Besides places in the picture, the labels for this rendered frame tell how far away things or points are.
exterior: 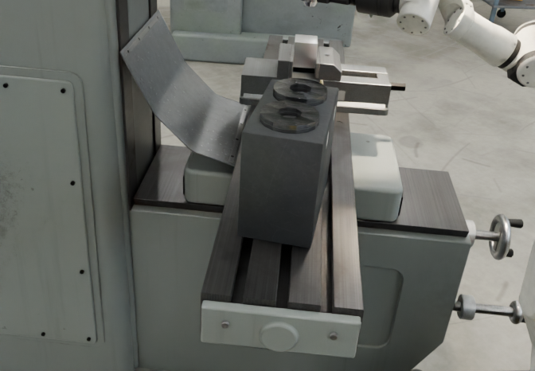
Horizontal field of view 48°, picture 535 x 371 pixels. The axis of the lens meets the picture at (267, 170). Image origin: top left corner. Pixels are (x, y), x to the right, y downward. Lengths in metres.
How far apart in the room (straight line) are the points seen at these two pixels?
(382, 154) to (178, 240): 0.53
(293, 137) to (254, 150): 0.06
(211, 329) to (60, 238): 0.66
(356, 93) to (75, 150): 0.64
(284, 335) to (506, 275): 1.85
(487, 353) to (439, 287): 0.79
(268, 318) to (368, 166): 0.66
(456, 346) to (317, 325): 1.43
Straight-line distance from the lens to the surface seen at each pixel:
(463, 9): 1.27
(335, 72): 1.40
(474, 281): 2.56
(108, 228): 1.43
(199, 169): 1.36
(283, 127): 0.87
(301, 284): 0.89
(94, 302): 1.56
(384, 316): 1.58
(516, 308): 1.60
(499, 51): 1.30
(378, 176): 1.40
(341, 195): 1.10
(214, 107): 1.53
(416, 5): 1.21
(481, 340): 2.32
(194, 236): 1.45
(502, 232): 1.60
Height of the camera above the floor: 1.52
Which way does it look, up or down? 30 degrees down
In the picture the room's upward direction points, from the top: 4 degrees clockwise
